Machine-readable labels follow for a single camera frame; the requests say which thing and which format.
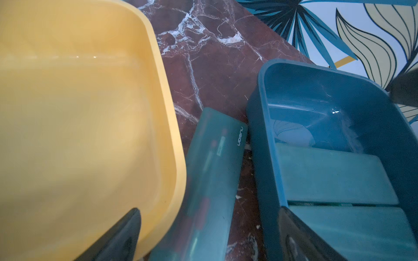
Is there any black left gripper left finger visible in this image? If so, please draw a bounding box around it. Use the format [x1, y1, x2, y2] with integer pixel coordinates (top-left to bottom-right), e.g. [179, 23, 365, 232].
[76, 208, 142, 261]

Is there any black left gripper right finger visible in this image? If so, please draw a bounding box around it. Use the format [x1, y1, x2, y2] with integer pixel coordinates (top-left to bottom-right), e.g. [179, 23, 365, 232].
[278, 207, 346, 261]

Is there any green pencil case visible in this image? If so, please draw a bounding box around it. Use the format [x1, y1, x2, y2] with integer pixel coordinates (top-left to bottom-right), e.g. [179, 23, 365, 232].
[290, 206, 418, 261]
[149, 108, 248, 261]
[276, 143, 399, 205]

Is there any green pencil case back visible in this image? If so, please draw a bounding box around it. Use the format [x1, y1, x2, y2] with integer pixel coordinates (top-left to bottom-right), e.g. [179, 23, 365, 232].
[276, 143, 399, 205]

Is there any yellow plastic tray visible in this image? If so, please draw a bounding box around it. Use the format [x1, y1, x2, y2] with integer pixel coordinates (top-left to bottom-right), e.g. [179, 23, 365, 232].
[1, 1, 186, 261]

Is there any teal plastic tray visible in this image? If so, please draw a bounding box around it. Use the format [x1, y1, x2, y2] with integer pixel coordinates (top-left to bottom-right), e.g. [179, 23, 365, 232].
[247, 59, 418, 261]

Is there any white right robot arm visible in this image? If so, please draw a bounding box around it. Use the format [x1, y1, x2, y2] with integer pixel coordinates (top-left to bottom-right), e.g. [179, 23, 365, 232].
[388, 69, 418, 107]

